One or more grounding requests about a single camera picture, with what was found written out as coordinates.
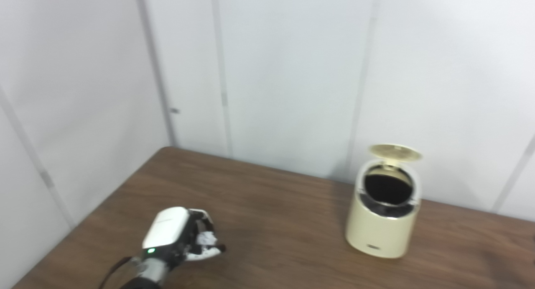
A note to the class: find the white and black left hand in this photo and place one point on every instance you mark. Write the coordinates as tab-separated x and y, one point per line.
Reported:
165	228

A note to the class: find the white paper ball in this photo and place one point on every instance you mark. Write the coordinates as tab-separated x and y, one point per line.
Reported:
206	239

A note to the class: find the cream-colored round bin lid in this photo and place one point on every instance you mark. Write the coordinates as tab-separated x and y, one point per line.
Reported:
395	152

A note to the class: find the cream-colored bin body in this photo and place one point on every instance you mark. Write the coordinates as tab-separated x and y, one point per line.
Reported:
380	234

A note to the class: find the black bin liner bag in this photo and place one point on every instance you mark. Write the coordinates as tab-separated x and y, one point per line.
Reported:
386	188

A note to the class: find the gray wall post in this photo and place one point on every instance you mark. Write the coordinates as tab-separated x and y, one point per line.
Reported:
156	67

